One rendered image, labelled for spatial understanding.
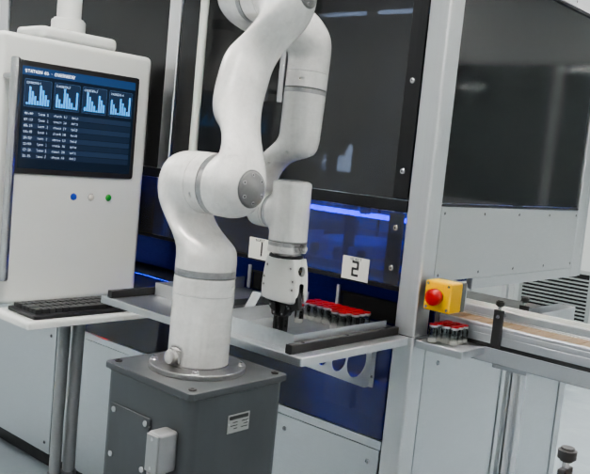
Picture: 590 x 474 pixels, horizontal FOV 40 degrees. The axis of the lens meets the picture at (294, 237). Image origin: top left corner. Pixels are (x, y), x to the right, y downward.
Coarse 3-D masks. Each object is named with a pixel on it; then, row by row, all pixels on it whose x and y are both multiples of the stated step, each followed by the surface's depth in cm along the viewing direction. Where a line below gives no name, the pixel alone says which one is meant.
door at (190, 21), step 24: (192, 0) 247; (216, 0) 240; (192, 24) 247; (216, 24) 240; (192, 48) 247; (216, 48) 240; (192, 72) 248; (216, 72) 240; (192, 96) 248; (264, 120) 228; (216, 144) 241; (264, 144) 228
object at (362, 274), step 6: (348, 258) 208; (354, 258) 206; (360, 258) 205; (348, 264) 208; (354, 264) 206; (360, 264) 205; (366, 264) 204; (342, 270) 209; (348, 270) 208; (354, 270) 206; (360, 270) 205; (366, 270) 204; (342, 276) 209; (348, 276) 208; (354, 276) 206; (360, 276) 205; (366, 276) 204; (366, 282) 204
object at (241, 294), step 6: (240, 276) 242; (156, 282) 218; (162, 282) 220; (168, 282) 221; (240, 282) 243; (156, 288) 218; (162, 288) 217; (168, 288) 215; (240, 288) 241; (246, 288) 242; (156, 294) 218; (162, 294) 217; (168, 294) 215; (234, 294) 230; (240, 294) 231; (246, 294) 231; (234, 300) 205; (240, 300) 206; (246, 300) 208
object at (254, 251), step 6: (252, 240) 230; (258, 240) 229; (264, 240) 227; (252, 246) 230; (258, 246) 229; (264, 246) 227; (252, 252) 230; (258, 252) 229; (264, 252) 227; (258, 258) 229; (264, 258) 227
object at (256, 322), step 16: (240, 320) 182; (256, 320) 198; (272, 320) 200; (288, 320) 202; (304, 320) 204; (256, 336) 179; (272, 336) 175; (288, 336) 172; (304, 336) 174; (320, 336) 178
